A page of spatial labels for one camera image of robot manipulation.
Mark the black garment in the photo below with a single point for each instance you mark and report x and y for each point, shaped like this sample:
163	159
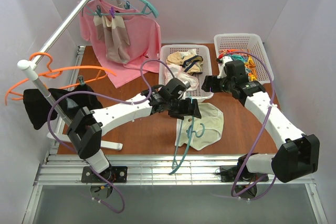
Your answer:
37	107

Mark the pile of coloured clothespins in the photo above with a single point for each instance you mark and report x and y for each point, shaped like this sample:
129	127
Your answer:
240	54

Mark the pink shirt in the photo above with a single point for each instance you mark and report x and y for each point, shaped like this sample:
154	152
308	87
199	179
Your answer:
144	35

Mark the pale green underwear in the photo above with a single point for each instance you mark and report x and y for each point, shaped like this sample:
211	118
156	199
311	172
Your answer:
206	131

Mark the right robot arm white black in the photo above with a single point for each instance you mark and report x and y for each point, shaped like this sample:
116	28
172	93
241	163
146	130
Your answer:
297	153

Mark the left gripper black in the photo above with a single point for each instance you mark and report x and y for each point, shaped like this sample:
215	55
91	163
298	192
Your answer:
187	107

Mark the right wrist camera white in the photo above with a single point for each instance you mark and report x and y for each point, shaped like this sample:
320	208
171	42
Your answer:
221	65

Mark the aluminium rail frame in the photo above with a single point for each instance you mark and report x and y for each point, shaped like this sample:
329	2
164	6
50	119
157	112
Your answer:
195	194

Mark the orange hanger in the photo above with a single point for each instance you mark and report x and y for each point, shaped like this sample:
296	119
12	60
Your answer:
53	74

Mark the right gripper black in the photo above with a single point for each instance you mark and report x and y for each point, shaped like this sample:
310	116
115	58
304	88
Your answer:
210	84

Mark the white basket with underwear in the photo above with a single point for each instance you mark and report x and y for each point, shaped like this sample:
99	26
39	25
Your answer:
201	50

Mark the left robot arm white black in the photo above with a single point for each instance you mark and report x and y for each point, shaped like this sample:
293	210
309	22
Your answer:
88	126

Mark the beige socks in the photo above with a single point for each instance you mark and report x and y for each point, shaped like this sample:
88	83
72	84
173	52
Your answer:
113	33

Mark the white basket with clothespins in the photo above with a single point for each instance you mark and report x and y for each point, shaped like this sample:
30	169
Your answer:
244	42

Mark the beige navy underwear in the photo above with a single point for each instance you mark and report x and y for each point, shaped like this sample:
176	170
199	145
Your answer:
191	63

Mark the white pink underwear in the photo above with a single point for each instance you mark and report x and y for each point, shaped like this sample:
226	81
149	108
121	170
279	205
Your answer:
177	72

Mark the silver clothes rack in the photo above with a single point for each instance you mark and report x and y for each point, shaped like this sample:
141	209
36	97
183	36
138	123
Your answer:
41	18

